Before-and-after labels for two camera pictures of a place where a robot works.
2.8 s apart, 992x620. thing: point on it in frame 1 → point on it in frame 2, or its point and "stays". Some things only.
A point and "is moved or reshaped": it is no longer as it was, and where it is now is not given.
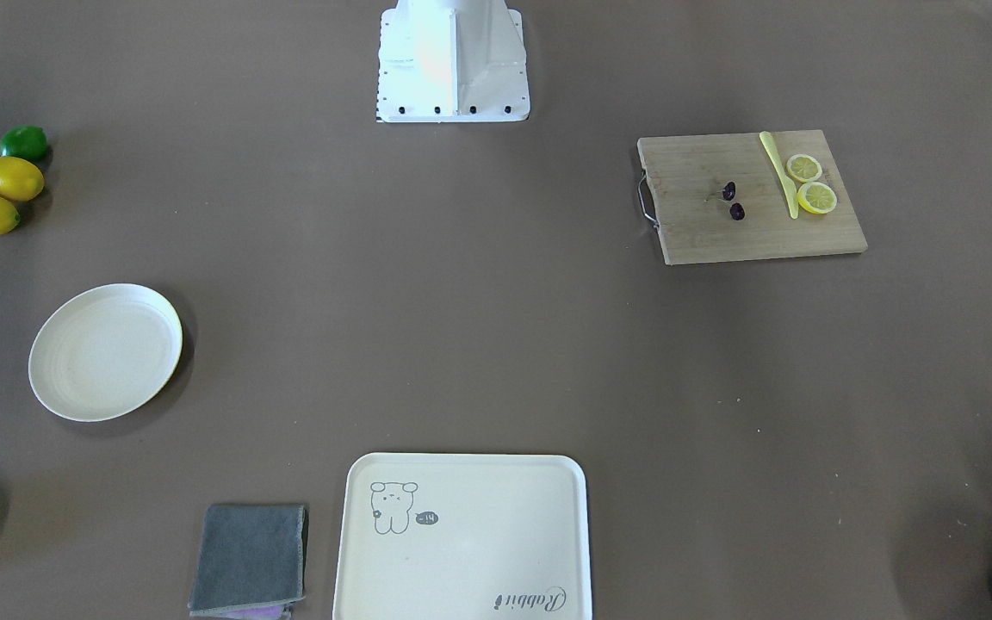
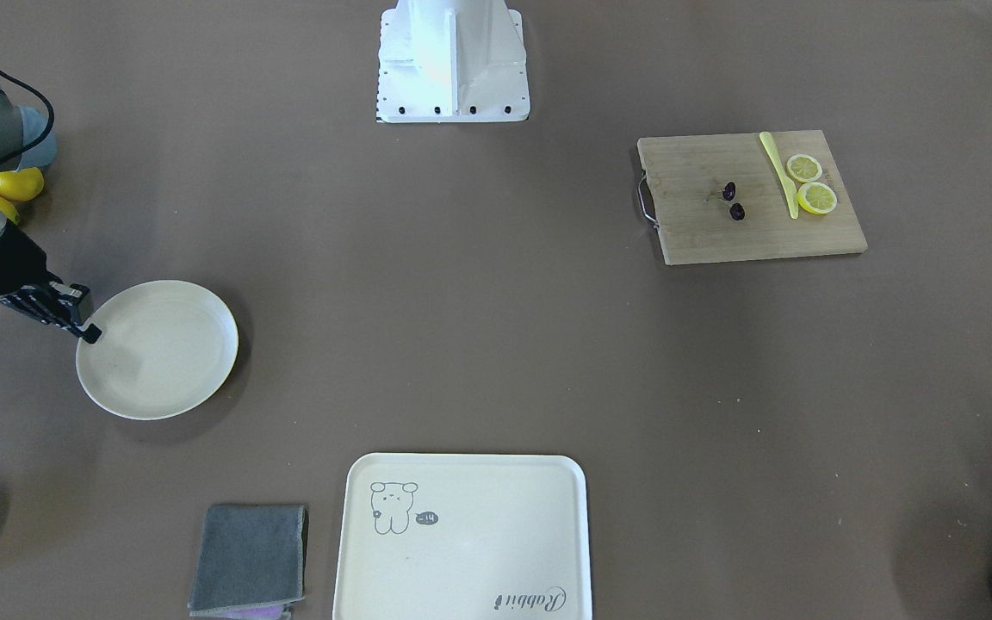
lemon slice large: [816, 197] stays
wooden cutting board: [721, 198] stays
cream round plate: [104, 351] is moved or reshaped
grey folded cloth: [250, 558] stays
